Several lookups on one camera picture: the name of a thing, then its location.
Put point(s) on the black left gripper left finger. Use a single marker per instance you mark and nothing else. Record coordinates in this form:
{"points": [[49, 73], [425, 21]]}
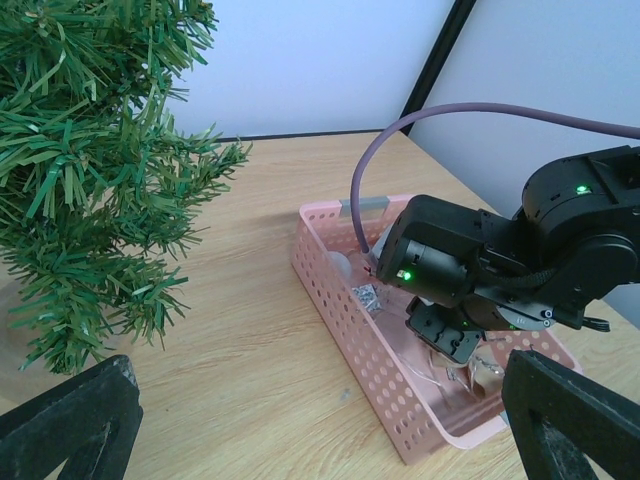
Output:
{"points": [[86, 425]]}

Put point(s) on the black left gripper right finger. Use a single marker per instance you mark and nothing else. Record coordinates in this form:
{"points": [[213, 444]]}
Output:
{"points": [[562, 421]]}

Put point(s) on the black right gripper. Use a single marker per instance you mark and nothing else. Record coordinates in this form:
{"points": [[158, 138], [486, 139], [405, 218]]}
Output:
{"points": [[446, 330]]}

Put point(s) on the white ball ornament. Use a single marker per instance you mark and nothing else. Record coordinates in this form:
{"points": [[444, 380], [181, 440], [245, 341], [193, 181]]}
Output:
{"points": [[342, 264]]}

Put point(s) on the clear wire fairy lights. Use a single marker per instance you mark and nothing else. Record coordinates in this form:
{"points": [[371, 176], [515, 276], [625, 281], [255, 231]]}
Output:
{"points": [[480, 377]]}

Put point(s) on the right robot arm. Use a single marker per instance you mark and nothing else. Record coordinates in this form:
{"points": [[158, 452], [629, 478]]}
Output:
{"points": [[574, 239]]}

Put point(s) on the round wooden tree base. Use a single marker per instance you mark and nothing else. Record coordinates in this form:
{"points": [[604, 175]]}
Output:
{"points": [[44, 343]]}

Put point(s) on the small green christmas tree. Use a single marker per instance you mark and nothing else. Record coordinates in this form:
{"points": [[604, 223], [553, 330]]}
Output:
{"points": [[99, 189]]}

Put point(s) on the pink perforated plastic basket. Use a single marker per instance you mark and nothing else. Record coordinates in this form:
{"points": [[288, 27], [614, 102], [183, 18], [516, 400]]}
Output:
{"points": [[418, 417]]}

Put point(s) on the silver glitter gift ornament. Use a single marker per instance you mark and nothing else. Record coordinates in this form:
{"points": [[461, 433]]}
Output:
{"points": [[368, 297]]}

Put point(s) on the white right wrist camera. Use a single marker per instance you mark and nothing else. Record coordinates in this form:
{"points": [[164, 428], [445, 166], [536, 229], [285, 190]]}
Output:
{"points": [[375, 251]]}

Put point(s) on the black enclosure frame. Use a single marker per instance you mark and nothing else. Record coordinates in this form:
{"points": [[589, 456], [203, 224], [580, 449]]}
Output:
{"points": [[445, 41]]}

